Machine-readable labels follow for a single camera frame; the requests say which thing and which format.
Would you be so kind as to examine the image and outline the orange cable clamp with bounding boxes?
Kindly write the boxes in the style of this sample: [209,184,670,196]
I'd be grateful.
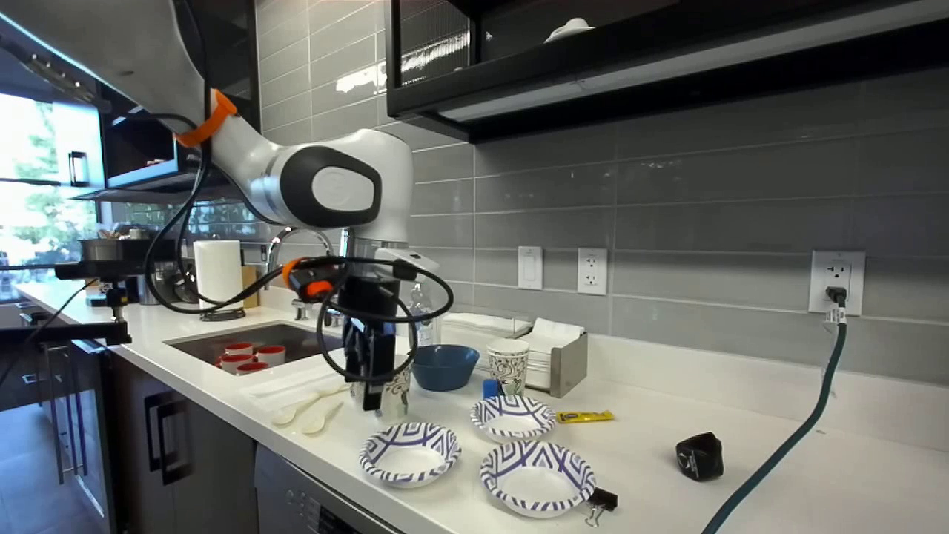
[299,276,338,303]
[178,85,240,150]

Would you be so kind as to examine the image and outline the white napkins in grey holder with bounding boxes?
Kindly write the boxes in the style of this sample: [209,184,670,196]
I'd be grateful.
[520,318,588,388]

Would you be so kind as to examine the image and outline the black wall cabinet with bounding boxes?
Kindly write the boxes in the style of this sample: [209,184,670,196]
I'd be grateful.
[387,0,949,144]

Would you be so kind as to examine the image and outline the blue patterned paper bowl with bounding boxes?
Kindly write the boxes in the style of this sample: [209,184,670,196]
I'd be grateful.
[360,420,467,491]
[477,439,599,522]
[470,392,556,445]

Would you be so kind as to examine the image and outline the metal pot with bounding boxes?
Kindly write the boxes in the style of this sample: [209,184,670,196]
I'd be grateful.
[78,232,130,267]

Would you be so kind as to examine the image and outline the dishwasher front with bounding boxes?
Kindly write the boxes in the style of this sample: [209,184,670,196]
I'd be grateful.
[252,441,397,534]

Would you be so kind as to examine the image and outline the grey napkin holder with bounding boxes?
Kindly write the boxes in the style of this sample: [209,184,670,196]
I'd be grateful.
[523,330,591,399]

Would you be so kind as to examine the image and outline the white outlet with plug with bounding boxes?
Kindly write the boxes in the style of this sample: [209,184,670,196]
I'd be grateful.
[806,250,870,321]

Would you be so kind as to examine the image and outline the black patterned paper cup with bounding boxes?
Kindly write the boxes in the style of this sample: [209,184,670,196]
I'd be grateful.
[378,371,415,420]
[487,337,532,396]

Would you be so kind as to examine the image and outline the black camera stand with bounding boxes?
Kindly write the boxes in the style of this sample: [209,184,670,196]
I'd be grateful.
[0,258,138,350]

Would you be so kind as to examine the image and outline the black binder clip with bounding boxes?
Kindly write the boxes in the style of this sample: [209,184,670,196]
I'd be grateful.
[584,485,624,528]

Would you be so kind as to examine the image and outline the small black object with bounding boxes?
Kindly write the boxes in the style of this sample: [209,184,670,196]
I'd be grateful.
[673,429,728,482]

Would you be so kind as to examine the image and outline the solid blue bowl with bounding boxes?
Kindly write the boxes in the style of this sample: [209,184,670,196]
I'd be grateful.
[409,342,485,393]

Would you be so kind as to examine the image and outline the kitchen sink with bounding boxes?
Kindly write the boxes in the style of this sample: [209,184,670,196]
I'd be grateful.
[163,321,344,379]

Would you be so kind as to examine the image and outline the green power cable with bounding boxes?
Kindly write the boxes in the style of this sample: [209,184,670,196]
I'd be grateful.
[701,285,854,534]

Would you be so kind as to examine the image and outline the black cabinet handle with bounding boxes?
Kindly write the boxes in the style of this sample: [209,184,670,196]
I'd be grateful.
[143,388,197,485]

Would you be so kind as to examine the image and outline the white plastic spoon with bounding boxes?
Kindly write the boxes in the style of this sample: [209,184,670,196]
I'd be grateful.
[269,386,344,429]
[299,393,351,439]

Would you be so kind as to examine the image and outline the dark base cabinet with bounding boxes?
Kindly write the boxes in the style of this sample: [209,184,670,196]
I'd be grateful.
[102,350,261,534]

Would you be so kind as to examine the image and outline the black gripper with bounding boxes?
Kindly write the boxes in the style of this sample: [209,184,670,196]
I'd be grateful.
[338,278,403,414]

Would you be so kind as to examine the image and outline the white wall outlet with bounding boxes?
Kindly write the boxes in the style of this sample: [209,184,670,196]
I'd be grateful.
[575,247,612,297]

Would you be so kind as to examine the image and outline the white light switch plate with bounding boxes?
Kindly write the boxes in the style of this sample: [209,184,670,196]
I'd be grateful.
[517,244,545,294]

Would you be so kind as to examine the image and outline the black wall shelf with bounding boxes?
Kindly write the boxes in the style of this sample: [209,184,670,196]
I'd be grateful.
[102,103,216,193]

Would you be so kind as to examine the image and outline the white paper towel roll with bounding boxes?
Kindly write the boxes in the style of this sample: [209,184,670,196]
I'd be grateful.
[191,238,247,312]

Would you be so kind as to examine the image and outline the glass jar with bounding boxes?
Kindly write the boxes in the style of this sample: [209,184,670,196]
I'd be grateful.
[65,147,93,189]

